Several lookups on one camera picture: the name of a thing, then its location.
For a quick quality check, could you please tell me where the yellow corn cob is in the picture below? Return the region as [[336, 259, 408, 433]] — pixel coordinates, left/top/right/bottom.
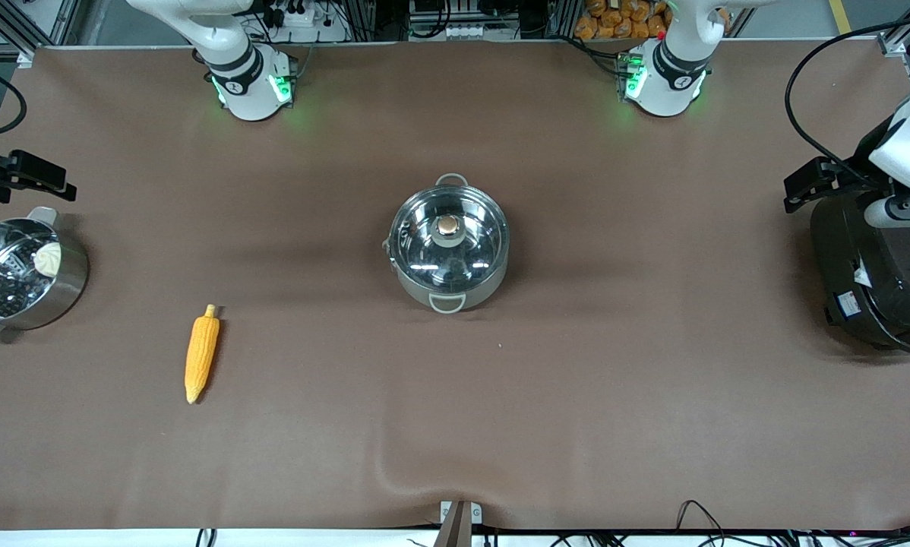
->
[[184, 304, 221, 405]]

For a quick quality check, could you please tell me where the glass pot lid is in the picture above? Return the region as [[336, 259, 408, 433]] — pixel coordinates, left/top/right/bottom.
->
[[389, 186, 510, 294]]

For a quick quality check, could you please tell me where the shiny steel steamer pot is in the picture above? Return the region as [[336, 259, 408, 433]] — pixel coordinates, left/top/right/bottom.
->
[[0, 206, 90, 343]]

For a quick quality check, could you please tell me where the grey steel cooking pot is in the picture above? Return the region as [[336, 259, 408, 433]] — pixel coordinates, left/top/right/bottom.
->
[[383, 173, 511, 314]]

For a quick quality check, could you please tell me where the black rice cooker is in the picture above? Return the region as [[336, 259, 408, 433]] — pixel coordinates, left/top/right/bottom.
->
[[810, 190, 910, 358]]

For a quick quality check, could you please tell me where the white steamed bun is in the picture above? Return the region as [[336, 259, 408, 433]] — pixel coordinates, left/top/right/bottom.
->
[[33, 242, 62, 277]]

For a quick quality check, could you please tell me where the brown table mat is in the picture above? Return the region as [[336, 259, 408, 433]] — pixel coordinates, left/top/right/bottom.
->
[[0, 40, 910, 533]]

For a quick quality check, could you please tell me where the bag of orange buns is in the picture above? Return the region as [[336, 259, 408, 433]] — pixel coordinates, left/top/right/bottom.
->
[[574, 0, 672, 41]]

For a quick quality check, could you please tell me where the white power strip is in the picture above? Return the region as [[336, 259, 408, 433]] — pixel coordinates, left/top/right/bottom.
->
[[261, 0, 349, 43]]

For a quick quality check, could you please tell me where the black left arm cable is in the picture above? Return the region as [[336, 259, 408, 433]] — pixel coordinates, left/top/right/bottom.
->
[[785, 14, 910, 183]]

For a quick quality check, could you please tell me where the aluminium frame profile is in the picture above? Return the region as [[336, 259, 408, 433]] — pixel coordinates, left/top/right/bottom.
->
[[0, 0, 84, 68], [877, 0, 910, 86]]

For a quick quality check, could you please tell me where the black looped floor cable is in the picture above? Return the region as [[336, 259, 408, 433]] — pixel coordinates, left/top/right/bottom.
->
[[675, 499, 731, 543]]

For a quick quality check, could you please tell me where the metal table edge bracket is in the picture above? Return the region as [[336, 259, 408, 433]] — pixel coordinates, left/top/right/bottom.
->
[[440, 500, 483, 526]]

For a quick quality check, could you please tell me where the grey camera pole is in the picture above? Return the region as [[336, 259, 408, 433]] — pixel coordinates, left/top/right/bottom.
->
[[433, 502, 466, 547]]

